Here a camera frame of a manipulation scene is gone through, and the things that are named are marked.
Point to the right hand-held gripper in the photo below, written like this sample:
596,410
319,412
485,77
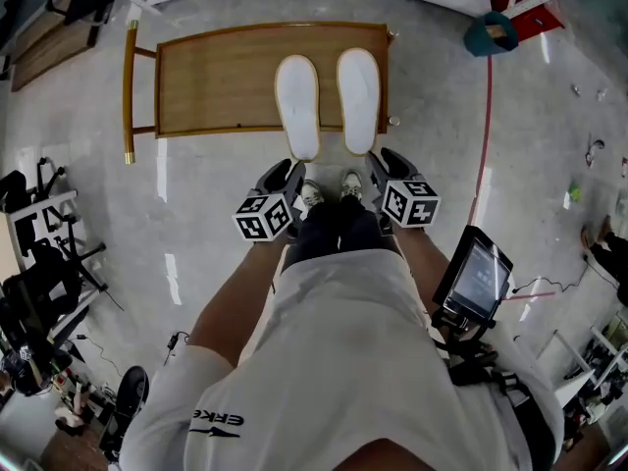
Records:
409,204

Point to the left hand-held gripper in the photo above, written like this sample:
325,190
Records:
265,216

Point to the white slipper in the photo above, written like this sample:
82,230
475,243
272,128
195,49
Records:
298,106
359,101

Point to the person's right forearm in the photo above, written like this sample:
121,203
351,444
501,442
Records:
422,258

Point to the person's left forearm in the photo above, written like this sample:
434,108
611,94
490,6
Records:
235,297

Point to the person's right shoe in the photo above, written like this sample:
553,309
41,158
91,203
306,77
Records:
351,185

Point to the person's black trousers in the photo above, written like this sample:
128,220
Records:
338,228

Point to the wooden shelf cart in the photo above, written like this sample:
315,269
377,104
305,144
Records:
221,81

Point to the black tablet monitor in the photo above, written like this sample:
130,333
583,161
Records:
476,277

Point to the teal waste bin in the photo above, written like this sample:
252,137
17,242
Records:
490,35

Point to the green floor scrap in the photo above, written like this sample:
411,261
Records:
573,194

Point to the person's white t-shirt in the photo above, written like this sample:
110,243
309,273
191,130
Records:
343,361

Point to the black waist harness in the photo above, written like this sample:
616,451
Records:
471,351

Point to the red cabinet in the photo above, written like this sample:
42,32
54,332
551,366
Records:
530,13

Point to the black round device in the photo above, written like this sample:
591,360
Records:
132,393

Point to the wooden floor platform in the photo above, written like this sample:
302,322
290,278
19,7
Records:
49,52

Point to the white low shelf unit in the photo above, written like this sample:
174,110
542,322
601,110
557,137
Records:
589,371

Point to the white frame desk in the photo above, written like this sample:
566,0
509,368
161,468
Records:
49,203

